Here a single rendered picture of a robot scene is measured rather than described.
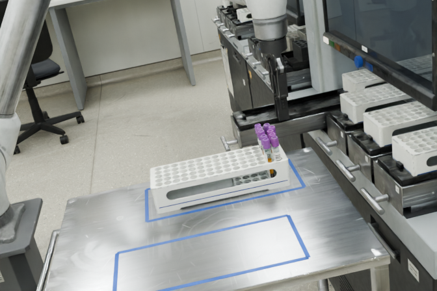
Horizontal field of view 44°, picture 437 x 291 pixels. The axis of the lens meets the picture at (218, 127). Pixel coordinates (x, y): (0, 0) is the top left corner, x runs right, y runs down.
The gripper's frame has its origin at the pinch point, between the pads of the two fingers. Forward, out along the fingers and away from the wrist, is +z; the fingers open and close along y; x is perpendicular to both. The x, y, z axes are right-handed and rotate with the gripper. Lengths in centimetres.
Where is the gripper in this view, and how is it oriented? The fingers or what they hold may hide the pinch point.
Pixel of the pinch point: (281, 106)
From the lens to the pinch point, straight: 152.4
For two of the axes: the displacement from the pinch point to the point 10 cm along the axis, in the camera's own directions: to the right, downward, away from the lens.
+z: 1.7, 9.1, 3.9
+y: -1.7, -3.6, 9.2
